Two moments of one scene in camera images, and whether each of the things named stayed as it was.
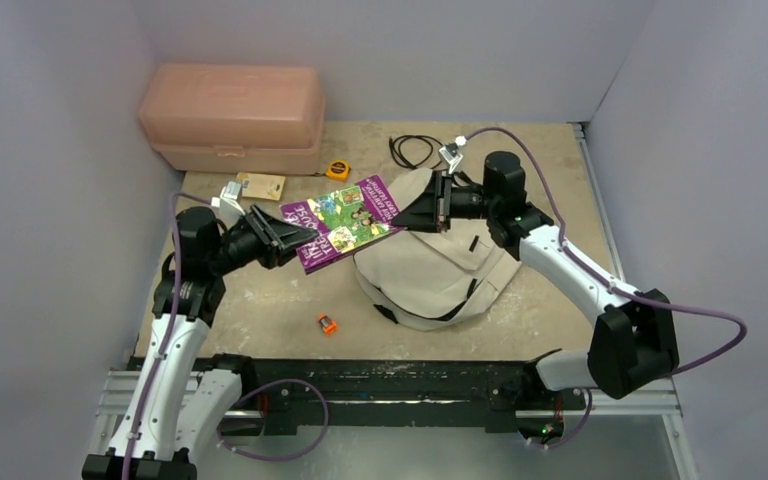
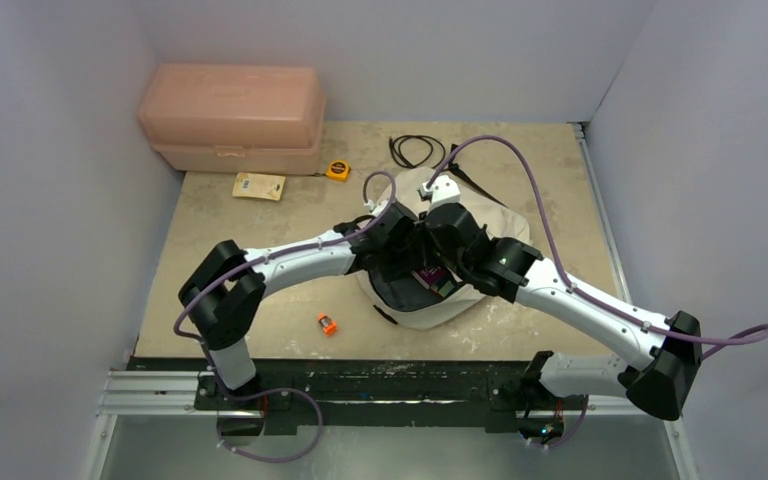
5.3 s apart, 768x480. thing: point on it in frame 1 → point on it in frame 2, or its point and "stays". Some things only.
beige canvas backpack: (432, 280) stays
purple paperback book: (347, 219) → (435, 278)
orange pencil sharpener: (328, 326) stays
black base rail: (281, 387) stays
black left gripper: (278, 232) → (412, 260)
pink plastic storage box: (234, 119) stays
